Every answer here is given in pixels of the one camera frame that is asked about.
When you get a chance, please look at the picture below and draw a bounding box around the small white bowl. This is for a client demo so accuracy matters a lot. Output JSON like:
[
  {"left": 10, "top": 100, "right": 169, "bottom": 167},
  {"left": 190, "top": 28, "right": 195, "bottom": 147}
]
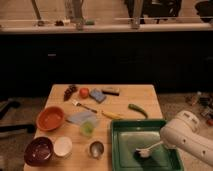
[{"left": 54, "top": 137, "right": 72, "bottom": 157}]

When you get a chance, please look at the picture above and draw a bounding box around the brown black eraser block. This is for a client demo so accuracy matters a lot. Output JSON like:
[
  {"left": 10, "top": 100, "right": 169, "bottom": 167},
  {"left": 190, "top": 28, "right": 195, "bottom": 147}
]
[{"left": 101, "top": 87, "right": 120, "bottom": 96}]

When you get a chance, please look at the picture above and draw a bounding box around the white dish brush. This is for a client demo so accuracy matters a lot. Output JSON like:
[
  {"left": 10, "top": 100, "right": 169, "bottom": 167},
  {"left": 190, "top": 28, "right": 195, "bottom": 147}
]
[{"left": 136, "top": 141, "right": 163, "bottom": 158}]

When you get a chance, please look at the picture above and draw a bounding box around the orange bowl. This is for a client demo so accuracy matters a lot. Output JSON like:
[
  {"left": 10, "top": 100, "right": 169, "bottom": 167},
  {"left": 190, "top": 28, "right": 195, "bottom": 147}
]
[{"left": 36, "top": 106, "right": 65, "bottom": 131}]

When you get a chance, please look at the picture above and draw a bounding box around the small metal cup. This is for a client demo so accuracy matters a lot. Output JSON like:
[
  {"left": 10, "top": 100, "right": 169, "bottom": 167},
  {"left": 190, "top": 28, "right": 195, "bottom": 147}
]
[{"left": 89, "top": 141, "right": 104, "bottom": 159}]

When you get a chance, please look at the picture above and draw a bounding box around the yellow banana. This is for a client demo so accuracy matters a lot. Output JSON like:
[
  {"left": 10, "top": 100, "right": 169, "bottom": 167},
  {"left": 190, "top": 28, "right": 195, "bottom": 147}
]
[{"left": 101, "top": 111, "right": 123, "bottom": 120}]

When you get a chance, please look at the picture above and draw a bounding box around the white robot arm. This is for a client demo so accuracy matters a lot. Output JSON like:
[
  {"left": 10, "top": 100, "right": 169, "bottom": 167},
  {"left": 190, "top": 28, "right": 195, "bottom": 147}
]
[{"left": 160, "top": 110, "right": 213, "bottom": 167}]

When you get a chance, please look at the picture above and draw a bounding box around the dark purple bowl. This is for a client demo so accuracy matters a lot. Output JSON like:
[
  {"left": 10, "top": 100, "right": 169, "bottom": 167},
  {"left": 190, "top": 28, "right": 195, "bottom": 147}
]
[{"left": 24, "top": 137, "right": 53, "bottom": 166}]

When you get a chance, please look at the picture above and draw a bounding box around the blue sponge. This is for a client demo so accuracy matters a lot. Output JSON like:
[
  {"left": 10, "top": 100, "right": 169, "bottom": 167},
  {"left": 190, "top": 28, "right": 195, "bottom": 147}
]
[{"left": 89, "top": 89, "right": 106, "bottom": 103}]

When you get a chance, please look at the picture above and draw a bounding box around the metal fork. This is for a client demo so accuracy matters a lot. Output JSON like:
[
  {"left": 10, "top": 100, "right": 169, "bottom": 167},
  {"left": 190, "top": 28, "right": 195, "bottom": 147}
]
[{"left": 72, "top": 100, "right": 97, "bottom": 113}]

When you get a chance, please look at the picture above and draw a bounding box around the red tomato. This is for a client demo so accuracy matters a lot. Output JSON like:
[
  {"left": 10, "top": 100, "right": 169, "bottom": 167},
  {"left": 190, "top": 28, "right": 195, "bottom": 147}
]
[{"left": 79, "top": 88, "right": 89, "bottom": 99}]

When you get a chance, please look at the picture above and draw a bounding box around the green plastic tray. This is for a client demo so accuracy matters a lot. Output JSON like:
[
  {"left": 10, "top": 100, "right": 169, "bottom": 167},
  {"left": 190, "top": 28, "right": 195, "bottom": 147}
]
[{"left": 110, "top": 119, "right": 184, "bottom": 171}]

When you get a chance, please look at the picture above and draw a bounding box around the dark grape bunch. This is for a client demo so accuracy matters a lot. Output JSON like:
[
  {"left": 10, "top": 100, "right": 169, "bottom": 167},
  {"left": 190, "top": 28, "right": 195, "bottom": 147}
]
[{"left": 63, "top": 85, "right": 77, "bottom": 101}]

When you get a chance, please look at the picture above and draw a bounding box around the green plastic cup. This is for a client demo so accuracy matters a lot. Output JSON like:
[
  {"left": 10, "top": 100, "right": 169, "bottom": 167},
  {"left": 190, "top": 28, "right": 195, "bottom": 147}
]
[{"left": 80, "top": 121, "right": 95, "bottom": 137}]

